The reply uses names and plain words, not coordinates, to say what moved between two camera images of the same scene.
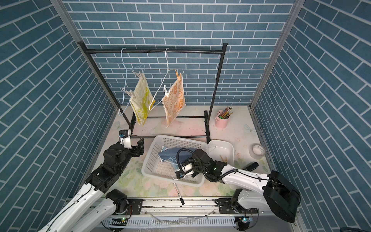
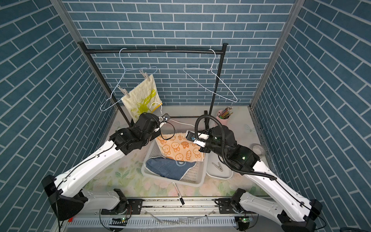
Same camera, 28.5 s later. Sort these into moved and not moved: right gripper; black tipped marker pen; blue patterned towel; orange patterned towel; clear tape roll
Moved: right gripper; blue patterned towel; orange patterned towel
Not moved: clear tape roll; black tipped marker pen
